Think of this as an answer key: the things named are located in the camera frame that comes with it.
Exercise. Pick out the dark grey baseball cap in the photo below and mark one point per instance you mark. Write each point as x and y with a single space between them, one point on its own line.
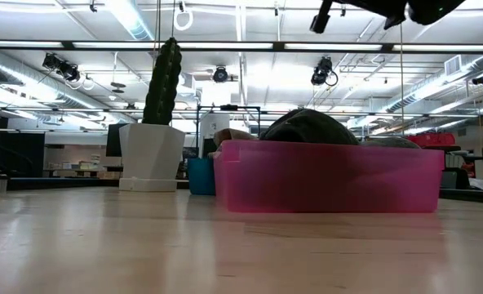
307 126
388 143

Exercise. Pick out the red plastic bin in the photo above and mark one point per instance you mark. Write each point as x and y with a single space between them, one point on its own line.
327 179

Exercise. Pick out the beige baseball cap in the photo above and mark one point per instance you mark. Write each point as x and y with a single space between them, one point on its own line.
233 135

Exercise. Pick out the blue plastic bin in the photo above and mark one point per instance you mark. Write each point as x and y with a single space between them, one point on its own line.
200 175

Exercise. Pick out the black ceiling spotlight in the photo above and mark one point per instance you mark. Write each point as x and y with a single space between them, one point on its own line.
68 72
220 75
482 79
321 73

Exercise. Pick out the red storage box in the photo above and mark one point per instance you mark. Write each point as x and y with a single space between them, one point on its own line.
433 139

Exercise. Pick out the black office chair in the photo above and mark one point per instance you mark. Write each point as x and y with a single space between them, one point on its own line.
455 179

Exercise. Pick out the white cabinet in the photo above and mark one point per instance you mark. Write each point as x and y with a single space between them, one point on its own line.
215 126

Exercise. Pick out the green cactus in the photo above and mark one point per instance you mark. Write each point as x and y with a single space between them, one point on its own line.
162 81

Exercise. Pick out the white hexagonal plant pot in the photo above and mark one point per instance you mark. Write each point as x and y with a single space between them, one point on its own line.
151 155

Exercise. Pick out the black background monitor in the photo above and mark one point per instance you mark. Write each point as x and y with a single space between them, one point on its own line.
113 141

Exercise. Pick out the background workbench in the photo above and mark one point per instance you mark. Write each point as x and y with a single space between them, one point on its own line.
82 165

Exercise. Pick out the silver ventilation duct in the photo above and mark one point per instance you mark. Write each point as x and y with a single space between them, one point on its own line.
429 92
21 77
131 20

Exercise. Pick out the black overhead frame beam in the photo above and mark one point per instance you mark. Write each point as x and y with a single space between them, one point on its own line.
278 45

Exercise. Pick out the black background stand frame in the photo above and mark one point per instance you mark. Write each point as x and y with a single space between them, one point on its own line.
229 107

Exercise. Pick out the black metal table frame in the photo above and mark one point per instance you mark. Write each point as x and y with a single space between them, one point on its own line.
62 183

